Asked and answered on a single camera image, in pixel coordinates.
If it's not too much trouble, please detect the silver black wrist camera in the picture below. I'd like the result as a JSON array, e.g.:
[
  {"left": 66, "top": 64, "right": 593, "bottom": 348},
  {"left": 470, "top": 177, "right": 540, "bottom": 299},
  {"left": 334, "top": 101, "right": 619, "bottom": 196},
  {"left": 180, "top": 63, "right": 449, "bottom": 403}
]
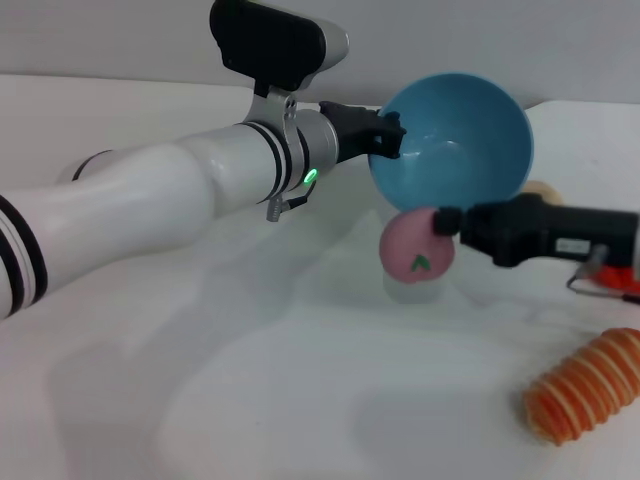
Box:
[{"left": 208, "top": 0, "right": 351, "bottom": 96}]

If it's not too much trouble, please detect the blue bowl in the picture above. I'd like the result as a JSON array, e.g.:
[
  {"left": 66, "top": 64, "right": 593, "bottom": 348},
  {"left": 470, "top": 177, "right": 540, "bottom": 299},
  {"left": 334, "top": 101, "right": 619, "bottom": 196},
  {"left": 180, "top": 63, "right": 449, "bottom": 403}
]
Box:
[{"left": 368, "top": 73, "right": 535, "bottom": 214}]

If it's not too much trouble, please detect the beige toy potato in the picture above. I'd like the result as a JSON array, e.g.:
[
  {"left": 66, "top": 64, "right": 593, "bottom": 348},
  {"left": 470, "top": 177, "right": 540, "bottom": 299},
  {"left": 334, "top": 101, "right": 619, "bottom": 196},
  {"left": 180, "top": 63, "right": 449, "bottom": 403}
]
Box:
[{"left": 522, "top": 180, "right": 564, "bottom": 206}]

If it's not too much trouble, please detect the left arm connector cable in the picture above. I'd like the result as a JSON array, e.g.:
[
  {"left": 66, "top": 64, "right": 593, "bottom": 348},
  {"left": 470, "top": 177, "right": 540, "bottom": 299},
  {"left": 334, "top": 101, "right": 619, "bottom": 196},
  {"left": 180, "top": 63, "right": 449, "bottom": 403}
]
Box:
[{"left": 264, "top": 179, "right": 319, "bottom": 224}]

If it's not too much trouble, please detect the pink toy peach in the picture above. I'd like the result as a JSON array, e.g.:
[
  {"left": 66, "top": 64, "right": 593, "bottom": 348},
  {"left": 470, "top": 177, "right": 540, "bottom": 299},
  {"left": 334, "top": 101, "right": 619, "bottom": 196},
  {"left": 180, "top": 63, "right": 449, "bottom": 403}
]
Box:
[{"left": 378, "top": 207, "right": 456, "bottom": 285}]

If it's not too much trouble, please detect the orange striped toy shrimp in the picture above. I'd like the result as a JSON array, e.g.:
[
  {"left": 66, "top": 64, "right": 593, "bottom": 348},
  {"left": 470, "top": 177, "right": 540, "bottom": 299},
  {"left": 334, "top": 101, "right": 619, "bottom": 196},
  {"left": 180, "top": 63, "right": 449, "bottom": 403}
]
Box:
[{"left": 522, "top": 327, "right": 640, "bottom": 446}]

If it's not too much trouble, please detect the right gripper grey cable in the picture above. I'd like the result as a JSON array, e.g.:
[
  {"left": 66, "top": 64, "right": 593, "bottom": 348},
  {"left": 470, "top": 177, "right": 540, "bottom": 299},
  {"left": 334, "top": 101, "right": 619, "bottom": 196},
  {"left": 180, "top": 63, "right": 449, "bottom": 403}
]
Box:
[{"left": 566, "top": 244, "right": 640, "bottom": 301}]

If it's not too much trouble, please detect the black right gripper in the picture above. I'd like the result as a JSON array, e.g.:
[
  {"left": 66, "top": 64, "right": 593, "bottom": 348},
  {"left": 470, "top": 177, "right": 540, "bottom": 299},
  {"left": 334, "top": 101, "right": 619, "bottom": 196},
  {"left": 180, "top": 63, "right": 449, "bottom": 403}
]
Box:
[{"left": 432, "top": 193, "right": 640, "bottom": 269}]

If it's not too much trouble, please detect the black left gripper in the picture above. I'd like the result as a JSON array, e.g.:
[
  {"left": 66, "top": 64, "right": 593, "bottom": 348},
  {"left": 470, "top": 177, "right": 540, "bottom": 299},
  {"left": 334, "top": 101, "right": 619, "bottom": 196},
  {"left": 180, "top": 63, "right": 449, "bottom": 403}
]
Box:
[{"left": 318, "top": 101, "right": 407, "bottom": 164}]

